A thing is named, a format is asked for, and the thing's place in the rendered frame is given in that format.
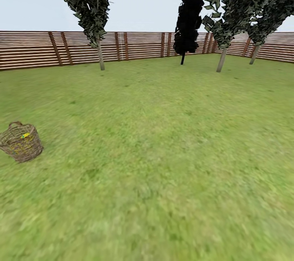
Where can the wicker basket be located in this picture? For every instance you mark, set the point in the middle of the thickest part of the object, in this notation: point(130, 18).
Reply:
point(12, 144)

